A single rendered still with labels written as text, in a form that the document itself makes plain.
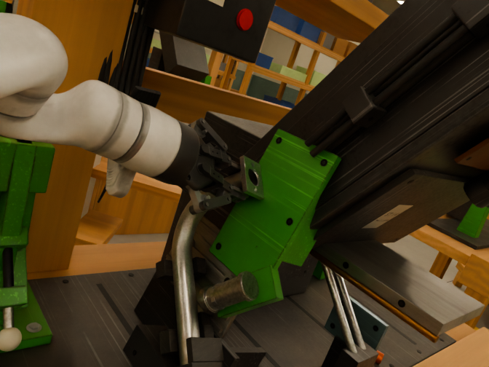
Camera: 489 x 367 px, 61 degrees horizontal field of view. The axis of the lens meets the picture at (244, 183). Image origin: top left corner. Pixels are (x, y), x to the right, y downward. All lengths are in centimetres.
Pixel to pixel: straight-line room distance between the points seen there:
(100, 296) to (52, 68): 48
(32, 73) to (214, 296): 34
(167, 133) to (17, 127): 14
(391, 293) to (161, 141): 36
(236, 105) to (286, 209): 50
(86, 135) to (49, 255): 45
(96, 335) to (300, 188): 38
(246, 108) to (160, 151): 60
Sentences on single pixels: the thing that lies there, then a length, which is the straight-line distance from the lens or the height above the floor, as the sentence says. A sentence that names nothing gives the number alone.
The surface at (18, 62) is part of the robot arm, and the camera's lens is 37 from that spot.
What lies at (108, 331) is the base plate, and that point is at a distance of 71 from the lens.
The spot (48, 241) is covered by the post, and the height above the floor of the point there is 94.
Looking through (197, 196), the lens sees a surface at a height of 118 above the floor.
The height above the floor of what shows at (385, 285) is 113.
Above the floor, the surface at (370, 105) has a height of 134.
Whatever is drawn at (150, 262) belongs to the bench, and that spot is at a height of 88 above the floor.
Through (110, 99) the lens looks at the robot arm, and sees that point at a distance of 43.
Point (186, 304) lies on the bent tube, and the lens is 60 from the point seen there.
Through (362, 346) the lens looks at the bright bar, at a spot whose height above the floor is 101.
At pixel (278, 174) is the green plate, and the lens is 58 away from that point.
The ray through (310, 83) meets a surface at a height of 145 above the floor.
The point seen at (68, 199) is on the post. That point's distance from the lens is 79.
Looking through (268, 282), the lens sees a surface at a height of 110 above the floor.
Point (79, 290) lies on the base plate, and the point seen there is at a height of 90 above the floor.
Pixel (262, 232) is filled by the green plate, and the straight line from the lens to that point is 57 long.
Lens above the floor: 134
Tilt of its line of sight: 15 degrees down
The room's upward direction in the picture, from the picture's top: 19 degrees clockwise
